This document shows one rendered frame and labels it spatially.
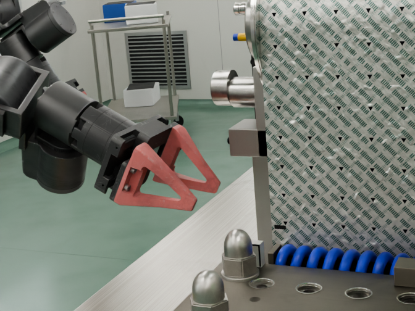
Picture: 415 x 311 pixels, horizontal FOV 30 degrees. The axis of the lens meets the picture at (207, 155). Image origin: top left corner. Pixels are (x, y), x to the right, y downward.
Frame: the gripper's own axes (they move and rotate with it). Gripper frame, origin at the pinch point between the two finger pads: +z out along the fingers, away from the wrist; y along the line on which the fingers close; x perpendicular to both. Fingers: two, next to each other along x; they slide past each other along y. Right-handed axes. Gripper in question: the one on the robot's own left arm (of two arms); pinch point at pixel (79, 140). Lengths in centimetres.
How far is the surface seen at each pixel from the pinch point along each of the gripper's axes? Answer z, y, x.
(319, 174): 17, -40, -43
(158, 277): 22.2, -19.3, -9.4
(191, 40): -36, 545, 158
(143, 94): -15, 417, 169
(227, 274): 19, -47, -32
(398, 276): 27, -47, -46
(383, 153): 18, -41, -49
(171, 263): 22.3, -14.5, -9.6
